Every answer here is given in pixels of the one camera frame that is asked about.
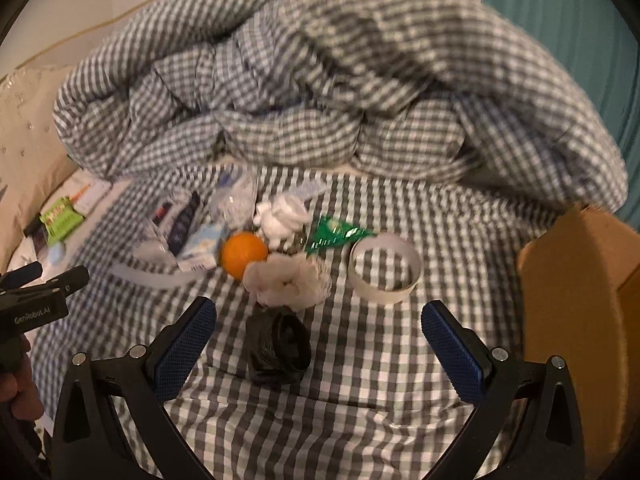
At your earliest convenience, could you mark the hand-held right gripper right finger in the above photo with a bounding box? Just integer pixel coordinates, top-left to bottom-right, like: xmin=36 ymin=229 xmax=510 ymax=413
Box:
xmin=421 ymin=300 xmax=586 ymax=480

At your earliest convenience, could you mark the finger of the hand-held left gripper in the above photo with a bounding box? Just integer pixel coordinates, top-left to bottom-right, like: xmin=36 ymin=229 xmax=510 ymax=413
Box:
xmin=0 ymin=261 xmax=43 ymax=291
xmin=0 ymin=266 xmax=90 ymax=307

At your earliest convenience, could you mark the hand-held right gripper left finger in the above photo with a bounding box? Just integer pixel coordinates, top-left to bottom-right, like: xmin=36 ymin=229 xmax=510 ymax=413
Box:
xmin=52 ymin=296 xmax=218 ymax=480

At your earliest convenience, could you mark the white paper strip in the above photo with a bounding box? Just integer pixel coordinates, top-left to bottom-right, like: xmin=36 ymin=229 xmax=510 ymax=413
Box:
xmin=110 ymin=260 xmax=183 ymax=289

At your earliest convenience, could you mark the white paper ring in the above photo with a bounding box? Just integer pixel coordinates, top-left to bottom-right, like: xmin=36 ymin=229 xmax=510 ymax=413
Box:
xmin=349 ymin=232 xmax=425 ymax=306

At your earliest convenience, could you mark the black plastic bag roll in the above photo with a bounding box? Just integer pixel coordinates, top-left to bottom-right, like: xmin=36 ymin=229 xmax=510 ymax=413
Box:
xmin=245 ymin=306 xmax=312 ymax=387

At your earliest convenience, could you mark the blue tissue packet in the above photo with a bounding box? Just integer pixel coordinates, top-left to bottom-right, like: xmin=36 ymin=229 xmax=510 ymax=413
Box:
xmin=176 ymin=222 xmax=224 ymax=273

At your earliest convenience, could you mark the orange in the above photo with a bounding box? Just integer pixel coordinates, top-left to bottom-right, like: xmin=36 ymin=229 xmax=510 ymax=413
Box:
xmin=220 ymin=232 xmax=269 ymax=281

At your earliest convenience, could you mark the white tissue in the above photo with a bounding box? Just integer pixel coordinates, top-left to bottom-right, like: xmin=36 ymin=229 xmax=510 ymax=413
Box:
xmin=243 ymin=253 xmax=333 ymax=309

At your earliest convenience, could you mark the dark foil packet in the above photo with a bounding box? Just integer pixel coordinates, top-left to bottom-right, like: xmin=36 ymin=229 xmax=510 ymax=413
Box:
xmin=147 ymin=190 xmax=206 ymax=261

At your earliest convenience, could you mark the cardboard box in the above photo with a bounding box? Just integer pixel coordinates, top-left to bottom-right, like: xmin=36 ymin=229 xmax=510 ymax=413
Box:
xmin=516 ymin=203 xmax=640 ymax=441

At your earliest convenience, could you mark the clear plastic bottle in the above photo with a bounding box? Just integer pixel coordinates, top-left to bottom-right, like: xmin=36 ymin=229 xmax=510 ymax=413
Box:
xmin=210 ymin=167 xmax=261 ymax=233

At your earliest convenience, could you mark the white paper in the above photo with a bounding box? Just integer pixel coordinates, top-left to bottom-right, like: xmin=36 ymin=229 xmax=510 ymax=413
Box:
xmin=254 ymin=194 xmax=308 ymax=248

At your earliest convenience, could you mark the green snack wrapper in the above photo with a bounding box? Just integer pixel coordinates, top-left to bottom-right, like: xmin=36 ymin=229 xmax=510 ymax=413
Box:
xmin=303 ymin=215 xmax=378 ymax=253

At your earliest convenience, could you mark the clear plastic wrapper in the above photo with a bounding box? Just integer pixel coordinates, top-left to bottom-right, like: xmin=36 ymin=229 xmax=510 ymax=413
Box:
xmin=287 ymin=180 xmax=328 ymax=203

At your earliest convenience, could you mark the person's left hand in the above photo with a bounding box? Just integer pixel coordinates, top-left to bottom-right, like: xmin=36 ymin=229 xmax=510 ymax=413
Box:
xmin=0 ymin=332 xmax=45 ymax=406

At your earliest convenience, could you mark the small black box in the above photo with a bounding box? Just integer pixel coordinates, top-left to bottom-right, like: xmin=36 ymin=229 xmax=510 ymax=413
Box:
xmin=24 ymin=215 xmax=48 ymax=241

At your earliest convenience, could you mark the cream mattress sheet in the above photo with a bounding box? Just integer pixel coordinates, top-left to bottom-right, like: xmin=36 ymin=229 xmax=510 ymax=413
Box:
xmin=0 ymin=170 xmax=132 ymax=281

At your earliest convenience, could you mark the green snack packet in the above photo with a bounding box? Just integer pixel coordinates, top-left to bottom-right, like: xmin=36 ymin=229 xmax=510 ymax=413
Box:
xmin=40 ymin=197 xmax=86 ymax=246

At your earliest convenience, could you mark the white power bank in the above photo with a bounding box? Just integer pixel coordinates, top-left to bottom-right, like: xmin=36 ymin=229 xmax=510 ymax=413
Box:
xmin=70 ymin=180 xmax=113 ymax=211

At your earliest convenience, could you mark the grey checked bed sheet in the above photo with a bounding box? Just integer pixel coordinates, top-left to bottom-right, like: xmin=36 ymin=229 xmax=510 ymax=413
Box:
xmin=37 ymin=162 xmax=576 ymax=480

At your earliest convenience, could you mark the cream tufted headboard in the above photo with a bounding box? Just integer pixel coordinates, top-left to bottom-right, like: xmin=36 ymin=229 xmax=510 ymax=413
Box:
xmin=0 ymin=65 xmax=76 ymax=261

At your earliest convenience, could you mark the grey checked duvet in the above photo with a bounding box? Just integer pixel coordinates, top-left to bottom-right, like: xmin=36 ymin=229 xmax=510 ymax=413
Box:
xmin=52 ymin=0 xmax=630 ymax=211

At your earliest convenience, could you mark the teal curtain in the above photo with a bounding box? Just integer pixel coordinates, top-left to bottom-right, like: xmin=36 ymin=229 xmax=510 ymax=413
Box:
xmin=480 ymin=0 xmax=640 ymax=161

